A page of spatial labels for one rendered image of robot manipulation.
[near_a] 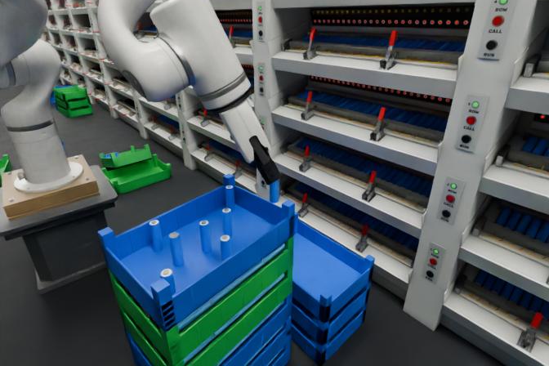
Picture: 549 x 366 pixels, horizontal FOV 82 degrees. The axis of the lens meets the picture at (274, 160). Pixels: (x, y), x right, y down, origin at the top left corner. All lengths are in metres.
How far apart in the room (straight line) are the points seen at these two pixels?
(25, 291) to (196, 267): 0.85
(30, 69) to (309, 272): 0.96
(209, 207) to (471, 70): 0.63
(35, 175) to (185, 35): 0.84
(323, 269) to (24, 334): 0.87
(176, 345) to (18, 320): 0.78
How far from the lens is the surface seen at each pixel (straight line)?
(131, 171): 1.98
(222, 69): 0.48
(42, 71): 1.13
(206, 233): 0.62
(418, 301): 1.08
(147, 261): 0.66
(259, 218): 0.72
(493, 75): 0.78
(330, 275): 0.94
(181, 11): 0.47
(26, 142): 1.16
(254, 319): 0.71
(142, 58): 0.46
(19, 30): 0.96
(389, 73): 0.86
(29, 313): 1.29
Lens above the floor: 0.82
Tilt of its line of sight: 24 degrees down
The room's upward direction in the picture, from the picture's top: straight up
